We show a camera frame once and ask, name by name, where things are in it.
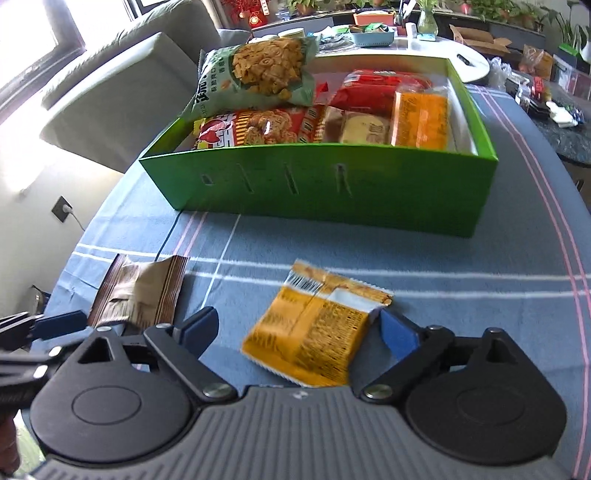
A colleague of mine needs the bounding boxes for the brown snack packet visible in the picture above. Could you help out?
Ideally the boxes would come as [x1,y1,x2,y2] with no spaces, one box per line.
[88,254,188,331]

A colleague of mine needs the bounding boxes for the orange snack packet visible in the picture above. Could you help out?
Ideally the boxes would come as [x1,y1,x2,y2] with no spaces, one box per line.
[242,260,393,387]

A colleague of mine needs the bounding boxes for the red snack bag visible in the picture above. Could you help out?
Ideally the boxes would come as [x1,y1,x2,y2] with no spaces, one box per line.
[329,70,433,117]

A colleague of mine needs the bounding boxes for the green chip snack bag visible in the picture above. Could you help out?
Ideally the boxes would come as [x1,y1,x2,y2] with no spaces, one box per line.
[182,37,318,121]

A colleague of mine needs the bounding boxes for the blue striped tablecloth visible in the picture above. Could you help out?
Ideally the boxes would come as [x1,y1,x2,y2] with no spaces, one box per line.
[48,88,590,479]

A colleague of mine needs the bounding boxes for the green cardboard box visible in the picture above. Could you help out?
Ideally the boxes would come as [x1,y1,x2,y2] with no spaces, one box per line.
[138,54,498,238]

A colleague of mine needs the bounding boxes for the orange packet in box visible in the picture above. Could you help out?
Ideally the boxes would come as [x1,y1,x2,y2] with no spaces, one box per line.
[391,92,449,151]

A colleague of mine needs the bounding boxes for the beige cookie packet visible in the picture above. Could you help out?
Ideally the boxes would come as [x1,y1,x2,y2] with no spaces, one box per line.
[318,107,390,145]

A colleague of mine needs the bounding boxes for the beige sofa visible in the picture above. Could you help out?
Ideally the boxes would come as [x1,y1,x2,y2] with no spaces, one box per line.
[40,1,250,172]

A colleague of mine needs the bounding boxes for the red tomato chip bag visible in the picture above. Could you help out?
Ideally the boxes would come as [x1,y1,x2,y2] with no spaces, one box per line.
[193,106,325,150]

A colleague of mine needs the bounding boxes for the dark marble coffee table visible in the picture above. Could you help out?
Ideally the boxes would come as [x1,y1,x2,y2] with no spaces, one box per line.
[525,82,590,168]

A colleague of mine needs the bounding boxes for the white round table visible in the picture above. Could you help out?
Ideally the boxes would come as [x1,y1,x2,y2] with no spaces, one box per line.
[257,27,492,85]

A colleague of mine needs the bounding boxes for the blue plastic basket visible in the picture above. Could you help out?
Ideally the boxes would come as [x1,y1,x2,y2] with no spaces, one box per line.
[349,24,396,48]

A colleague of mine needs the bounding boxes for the open cardboard box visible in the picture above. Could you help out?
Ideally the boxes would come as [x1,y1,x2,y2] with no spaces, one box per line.
[450,25,511,57]

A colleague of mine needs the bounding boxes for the glass vase with plant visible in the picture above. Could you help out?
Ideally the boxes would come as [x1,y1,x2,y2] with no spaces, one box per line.
[417,0,439,37]

